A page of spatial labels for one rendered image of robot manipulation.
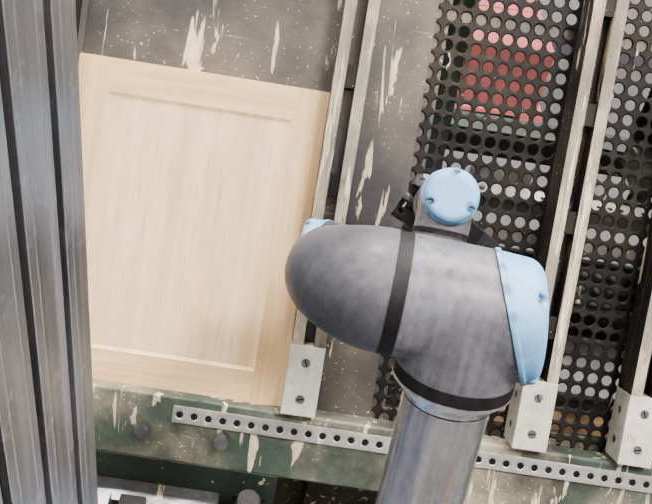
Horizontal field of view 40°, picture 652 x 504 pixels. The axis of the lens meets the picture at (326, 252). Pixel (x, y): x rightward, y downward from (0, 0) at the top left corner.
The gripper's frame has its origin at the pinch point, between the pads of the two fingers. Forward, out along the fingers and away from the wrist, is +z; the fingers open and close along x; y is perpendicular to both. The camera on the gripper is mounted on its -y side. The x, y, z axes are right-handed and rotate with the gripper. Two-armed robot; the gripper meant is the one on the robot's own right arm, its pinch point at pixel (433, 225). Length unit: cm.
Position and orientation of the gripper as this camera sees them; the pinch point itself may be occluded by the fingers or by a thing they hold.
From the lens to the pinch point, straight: 153.6
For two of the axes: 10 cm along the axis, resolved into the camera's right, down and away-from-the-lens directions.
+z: -0.1, 0.5, 10.0
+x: -5.6, 8.3, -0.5
